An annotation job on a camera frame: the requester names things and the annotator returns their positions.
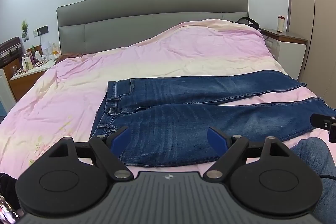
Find wooden nightstand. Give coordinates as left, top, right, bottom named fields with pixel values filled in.
left=10, top=58, right=57, bottom=103

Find pink and cream blanket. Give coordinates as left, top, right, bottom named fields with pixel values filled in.
left=0, top=19, right=336, bottom=177

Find white and wood nightstand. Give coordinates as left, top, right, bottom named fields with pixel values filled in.
left=259, top=27, right=308, bottom=81

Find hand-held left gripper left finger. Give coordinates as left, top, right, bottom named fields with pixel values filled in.
left=50, top=126, right=131, bottom=180

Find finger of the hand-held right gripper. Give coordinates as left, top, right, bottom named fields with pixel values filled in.
left=310, top=113, right=336, bottom=143

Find group of cosmetic bottles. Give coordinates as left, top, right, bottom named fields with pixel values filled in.
left=16, top=49, right=49, bottom=73

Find black bag strap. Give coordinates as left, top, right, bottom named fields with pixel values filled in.
left=236, top=17, right=261, bottom=29

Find person's leg in jeans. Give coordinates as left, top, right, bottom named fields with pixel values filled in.
left=290, top=137, right=336, bottom=224

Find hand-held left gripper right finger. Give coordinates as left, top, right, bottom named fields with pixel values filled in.
left=203, top=127, right=289, bottom=180

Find beige wardrobe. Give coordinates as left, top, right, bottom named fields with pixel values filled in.
left=286, top=0, right=336, bottom=109

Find brown suitcase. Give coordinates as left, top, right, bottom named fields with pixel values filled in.
left=0, top=36, right=23, bottom=69

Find grey upholstered headboard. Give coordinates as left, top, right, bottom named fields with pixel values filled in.
left=56, top=0, right=249, bottom=56

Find blue denim pants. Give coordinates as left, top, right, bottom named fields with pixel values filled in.
left=90, top=70, right=336, bottom=167

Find small white lamp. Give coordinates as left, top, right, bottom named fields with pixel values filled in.
left=41, top=41, right=52, bottom=56

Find brown pillow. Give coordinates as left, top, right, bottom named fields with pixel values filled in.
left=58, top=52, right=89, bottom=65

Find small potted plant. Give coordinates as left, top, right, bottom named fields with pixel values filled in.
left=21, top=20, right=29, bottom=42

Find dark wall socket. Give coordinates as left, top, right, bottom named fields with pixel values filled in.
left=33, top=26, right=49, bottom=37

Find white cup with dark lid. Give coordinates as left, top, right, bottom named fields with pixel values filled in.
left=277, top=15, right=286, bottom=33

